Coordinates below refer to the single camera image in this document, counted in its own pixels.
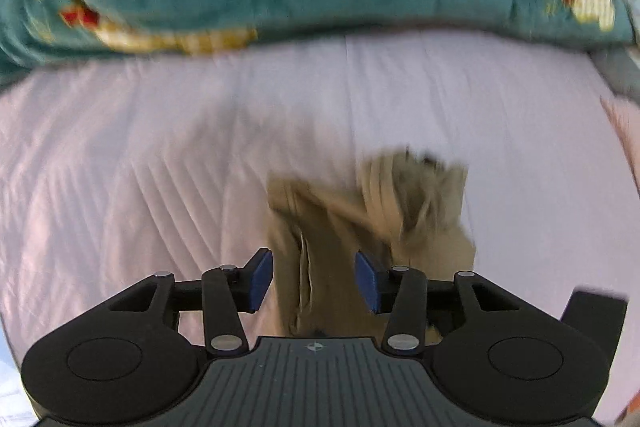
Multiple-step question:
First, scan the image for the grey cloth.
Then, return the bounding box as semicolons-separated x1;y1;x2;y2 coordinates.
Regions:
592;46;640;108

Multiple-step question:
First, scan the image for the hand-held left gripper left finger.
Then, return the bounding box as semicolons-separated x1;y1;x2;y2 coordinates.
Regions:
107;248;274;358

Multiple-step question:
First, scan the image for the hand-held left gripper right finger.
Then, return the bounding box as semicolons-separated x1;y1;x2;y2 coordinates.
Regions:
354;250;521;355

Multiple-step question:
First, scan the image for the khaki shirt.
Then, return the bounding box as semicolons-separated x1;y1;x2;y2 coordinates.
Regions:
267;148;476;339

